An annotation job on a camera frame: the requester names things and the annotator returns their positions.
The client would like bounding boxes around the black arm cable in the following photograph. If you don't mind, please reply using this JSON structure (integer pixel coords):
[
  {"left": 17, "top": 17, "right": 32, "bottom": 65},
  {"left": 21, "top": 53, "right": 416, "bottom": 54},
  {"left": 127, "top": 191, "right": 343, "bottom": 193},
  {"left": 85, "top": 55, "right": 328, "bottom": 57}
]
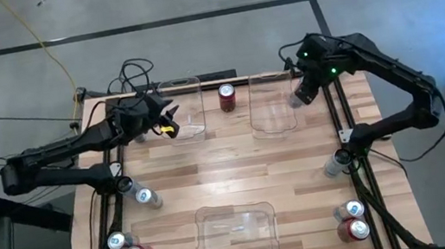
[{"left": 359, "top": 80, "right": 445, "bottom": 185}]

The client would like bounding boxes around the clear plastic bin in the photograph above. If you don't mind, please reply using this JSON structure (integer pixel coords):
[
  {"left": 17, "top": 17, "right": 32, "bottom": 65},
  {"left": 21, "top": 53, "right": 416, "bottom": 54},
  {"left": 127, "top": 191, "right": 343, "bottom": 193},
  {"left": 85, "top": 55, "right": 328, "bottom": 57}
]
[
  {"left": 243, "top": 68, "right": 302, "bottom": 142},
  {"left": 154, "top": 74, "right": 210, "bottom": 148},
  {"left": 189, "top": 197, "right": 281, "bottom": 249}
]

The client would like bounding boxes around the yellow cable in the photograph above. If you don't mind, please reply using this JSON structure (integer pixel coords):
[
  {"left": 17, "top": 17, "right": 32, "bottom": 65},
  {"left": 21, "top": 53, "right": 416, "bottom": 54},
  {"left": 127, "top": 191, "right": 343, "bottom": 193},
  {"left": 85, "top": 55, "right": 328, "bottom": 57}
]
[{"left": 0, "top": 0, "right": 83, "bottom": 131}]

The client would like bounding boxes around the black aluminium table frame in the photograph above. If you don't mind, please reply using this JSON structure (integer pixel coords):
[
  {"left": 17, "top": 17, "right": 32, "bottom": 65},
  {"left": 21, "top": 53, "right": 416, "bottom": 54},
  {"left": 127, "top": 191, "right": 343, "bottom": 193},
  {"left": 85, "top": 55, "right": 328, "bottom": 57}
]
[{"left": 44, "top": 54, "right": 433, "bottom": 249}]

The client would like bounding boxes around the black looped cable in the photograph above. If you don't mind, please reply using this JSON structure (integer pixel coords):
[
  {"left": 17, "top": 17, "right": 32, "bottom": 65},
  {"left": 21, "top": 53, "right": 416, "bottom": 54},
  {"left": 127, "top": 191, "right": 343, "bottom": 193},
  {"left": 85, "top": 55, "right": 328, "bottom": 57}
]
[{"left": 102, "top": 55, "right": 158, "bottom": 99}]

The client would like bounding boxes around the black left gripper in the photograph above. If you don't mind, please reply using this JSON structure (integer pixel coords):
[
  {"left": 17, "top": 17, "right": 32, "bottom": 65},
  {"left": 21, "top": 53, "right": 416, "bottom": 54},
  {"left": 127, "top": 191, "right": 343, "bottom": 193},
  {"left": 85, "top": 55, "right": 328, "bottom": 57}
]
[{"left": 107, "top": 87, "right": 185, "bottom": 149}]

